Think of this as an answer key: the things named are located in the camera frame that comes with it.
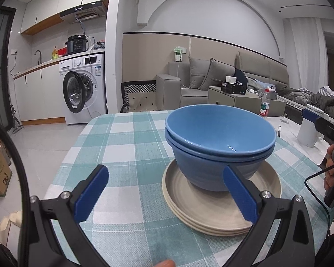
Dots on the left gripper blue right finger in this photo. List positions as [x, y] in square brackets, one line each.
[293, 244]

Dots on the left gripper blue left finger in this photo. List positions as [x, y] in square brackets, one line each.
[69, 209]

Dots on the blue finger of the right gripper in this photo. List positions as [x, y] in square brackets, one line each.
[310, 115]

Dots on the small cream plate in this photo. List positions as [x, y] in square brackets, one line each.
[183, 188]

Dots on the blue bowl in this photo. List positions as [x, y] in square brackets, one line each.
[220, 130]
[206, 171]

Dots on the white kitchen cabinet counter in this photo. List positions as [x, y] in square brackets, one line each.
[39, 96]

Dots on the right hand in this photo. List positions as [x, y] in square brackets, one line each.
[329, 175]

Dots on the left hand finger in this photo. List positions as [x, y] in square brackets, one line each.
[166, 263]

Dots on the white electric kettle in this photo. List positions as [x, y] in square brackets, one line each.
[308, 135]

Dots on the plastic water bottle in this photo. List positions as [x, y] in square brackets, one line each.
[265, 103]

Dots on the grey side cabinet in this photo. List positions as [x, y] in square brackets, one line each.
[250, 101]

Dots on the teal plaid tablecloth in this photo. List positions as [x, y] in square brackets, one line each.
[131, 224]

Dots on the cream slipper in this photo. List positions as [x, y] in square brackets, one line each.
[14, 218]

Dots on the black box on cabinet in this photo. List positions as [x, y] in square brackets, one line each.
[233, 86]

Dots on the grey cushion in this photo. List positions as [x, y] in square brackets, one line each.
[216, 74]

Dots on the white washing machine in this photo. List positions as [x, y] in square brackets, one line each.
[83, 84]

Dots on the black patterned floor chair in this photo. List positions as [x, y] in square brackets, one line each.
[138, 96]

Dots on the grey sofa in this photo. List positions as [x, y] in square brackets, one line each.
[188, 83]

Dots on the yellow oil bottle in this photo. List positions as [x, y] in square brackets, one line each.
[55, 54]

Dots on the black rice cooker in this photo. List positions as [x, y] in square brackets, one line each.
[76, 44]

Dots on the range hood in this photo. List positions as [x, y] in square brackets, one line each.
[85, 12]

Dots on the white handled knife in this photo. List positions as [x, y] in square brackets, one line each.
[279, 128]

